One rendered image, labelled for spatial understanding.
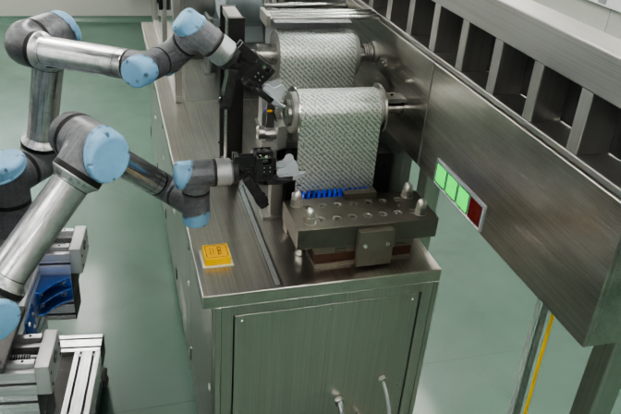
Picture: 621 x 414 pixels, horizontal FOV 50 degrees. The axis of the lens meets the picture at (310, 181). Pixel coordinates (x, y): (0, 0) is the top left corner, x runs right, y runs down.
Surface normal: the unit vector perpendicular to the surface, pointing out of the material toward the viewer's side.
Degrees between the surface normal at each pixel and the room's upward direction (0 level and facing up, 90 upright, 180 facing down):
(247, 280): 0
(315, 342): 90
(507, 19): 90
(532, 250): 90
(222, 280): 0
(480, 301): 0
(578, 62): 90
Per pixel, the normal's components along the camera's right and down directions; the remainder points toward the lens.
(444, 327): 0.07, -0.88
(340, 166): 0.27, 0.48
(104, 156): 0.80, 0.25
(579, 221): -0.96, 0.07
